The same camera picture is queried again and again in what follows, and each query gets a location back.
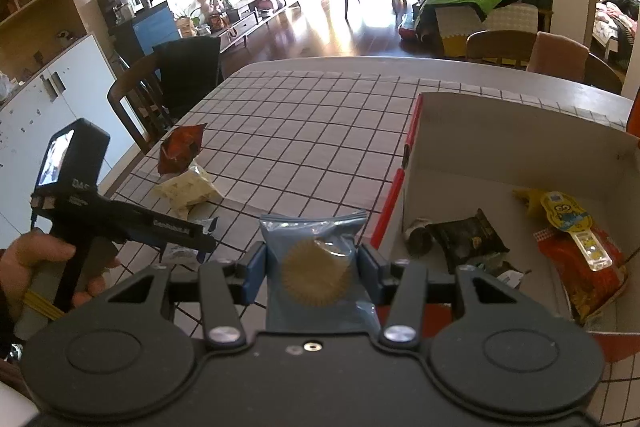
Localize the blue cookie packet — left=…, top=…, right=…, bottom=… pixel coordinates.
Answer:
left=260, top=210, right=380, bottom=334

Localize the white snack packet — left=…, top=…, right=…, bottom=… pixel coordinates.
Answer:
left=160, top=217, right=218, bottom=269

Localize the black sesame snack packet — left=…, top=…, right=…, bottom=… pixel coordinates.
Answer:
left=402, top=209, right=510, bottom=274

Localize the cream pastry packet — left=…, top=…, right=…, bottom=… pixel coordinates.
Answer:
left=153, top=160, right=222, bottom=220

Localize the dark brown snack packet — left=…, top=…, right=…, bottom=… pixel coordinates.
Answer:
left=472, top=253, right=528, bottom=289

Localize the dark red snack packet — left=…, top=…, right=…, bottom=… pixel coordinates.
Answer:
left=157, top=124, right=205, bottom=176

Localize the yellow minion jelly cup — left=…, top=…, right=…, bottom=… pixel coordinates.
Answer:
left=540, top=191, right=613, bottom=272

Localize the red yellow chip bag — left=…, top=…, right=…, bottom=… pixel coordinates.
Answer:
left=534, top=228, right=628, bottom=325

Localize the yellow snack packet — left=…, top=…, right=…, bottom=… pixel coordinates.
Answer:
left=512, top=188, right=544, bottom=215

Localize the person left hand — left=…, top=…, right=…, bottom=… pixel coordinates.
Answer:
left=1, top=229, right=76, bottom=322

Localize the white sideboard cabinet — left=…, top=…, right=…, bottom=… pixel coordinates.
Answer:
left=0, top=35, right=134, bottom=247

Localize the white grid tablecloth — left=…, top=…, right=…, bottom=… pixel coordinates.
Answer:
left=110, top=65, right=639, bottom=426

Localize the wooden chair with black jacket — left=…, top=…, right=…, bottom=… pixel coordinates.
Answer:
left=107, top=36, right=224, bottom=153

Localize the red cardboard box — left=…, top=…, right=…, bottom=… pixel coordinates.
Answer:
left=371, top=92, right=639, bottom=362

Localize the blue cabinet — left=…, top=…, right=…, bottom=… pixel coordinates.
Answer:
left=108, top=1, right=181, bottom=66

